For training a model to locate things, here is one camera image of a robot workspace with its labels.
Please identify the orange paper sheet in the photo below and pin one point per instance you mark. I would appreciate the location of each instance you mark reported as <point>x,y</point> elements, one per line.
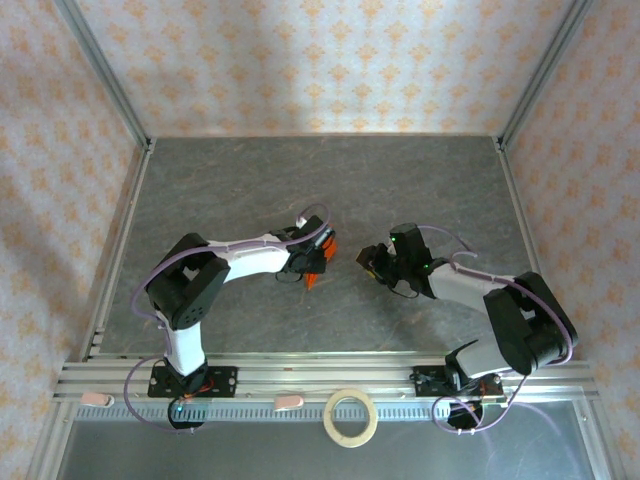
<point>312,282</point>

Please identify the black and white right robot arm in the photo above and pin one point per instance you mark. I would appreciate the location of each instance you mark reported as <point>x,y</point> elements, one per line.
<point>525,325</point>

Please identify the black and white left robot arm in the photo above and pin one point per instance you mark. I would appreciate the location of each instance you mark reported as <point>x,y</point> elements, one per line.
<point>190,290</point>

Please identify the pink clip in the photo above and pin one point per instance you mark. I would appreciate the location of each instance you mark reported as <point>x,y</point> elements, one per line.
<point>95,399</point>
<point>289,401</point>

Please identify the beige tape roll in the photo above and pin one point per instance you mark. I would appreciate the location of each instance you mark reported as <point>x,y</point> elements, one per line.
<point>327,417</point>

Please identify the aluminium mounting rail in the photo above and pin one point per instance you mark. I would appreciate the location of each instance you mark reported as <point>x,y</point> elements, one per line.
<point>325,370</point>

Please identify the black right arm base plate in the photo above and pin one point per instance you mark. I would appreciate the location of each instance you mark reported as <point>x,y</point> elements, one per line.
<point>425,382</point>

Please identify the aluminium table side rail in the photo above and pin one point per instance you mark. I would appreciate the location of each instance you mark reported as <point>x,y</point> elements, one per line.
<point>516,200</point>
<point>122,240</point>

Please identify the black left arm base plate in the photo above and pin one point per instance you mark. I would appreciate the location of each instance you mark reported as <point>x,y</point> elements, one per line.
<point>225,380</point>

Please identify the aluminium frame post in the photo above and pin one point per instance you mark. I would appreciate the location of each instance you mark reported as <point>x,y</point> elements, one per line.
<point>100,65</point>
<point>545,65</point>

